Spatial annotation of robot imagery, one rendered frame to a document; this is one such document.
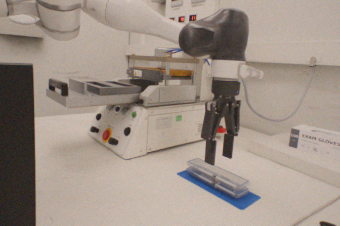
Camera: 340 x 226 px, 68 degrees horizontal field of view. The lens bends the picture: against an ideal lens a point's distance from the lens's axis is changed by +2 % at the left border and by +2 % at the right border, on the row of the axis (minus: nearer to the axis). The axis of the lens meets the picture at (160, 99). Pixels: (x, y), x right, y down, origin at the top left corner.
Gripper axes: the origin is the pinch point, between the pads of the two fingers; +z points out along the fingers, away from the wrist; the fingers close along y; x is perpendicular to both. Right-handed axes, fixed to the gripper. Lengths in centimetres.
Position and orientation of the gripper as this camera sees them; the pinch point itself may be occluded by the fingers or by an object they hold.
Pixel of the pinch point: (219, 151)
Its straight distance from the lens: 74.1
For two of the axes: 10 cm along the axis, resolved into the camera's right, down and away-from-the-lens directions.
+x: 6.5, 1.6, -7.4
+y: -7.6, 0.6, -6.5
